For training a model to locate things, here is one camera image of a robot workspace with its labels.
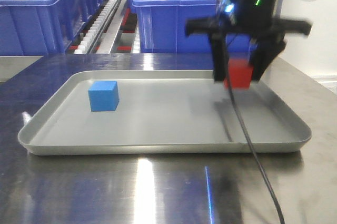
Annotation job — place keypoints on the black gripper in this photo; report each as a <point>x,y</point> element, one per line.
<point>254,18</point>

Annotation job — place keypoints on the blue bin front right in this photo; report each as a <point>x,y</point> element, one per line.
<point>161,25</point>

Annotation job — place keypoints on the grey metal tray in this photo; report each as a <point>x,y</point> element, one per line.
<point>180,111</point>

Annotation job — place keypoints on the blue bin front left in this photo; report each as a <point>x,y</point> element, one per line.
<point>43,27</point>

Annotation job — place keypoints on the red foam cube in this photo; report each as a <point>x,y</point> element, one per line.
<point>240,72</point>

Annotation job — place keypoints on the blue foam cube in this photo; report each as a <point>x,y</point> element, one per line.
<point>103,96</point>

